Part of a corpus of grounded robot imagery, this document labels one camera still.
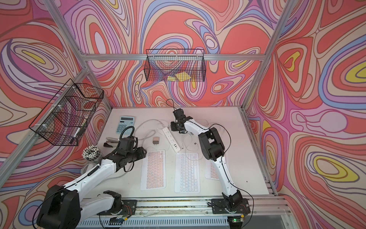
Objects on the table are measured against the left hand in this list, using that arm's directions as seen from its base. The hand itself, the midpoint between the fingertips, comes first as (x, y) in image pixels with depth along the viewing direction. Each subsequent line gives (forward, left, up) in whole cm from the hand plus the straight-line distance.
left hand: (146, 152), depth 87 cm
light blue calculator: (+27, +23, -4) cm, 36 cm away
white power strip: (+19, -11, -4) cm, 22 cm away
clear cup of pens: (-7, +25, +12) cm, 29 cm away
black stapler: (+12, +29, -5) cm, 32 cm away
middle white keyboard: (-11, -26, -6) cm, 28 cm away
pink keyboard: (-12, -5, -6) cm, 14 cm away
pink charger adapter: (+12, -4, -6) cm, 14 cm away
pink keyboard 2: (-10, -40, -7) cm, 42 cm away
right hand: (+22, -16, -6) cm, 28 cm away
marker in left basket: (-1, +33, +19) cm, 38 cm away
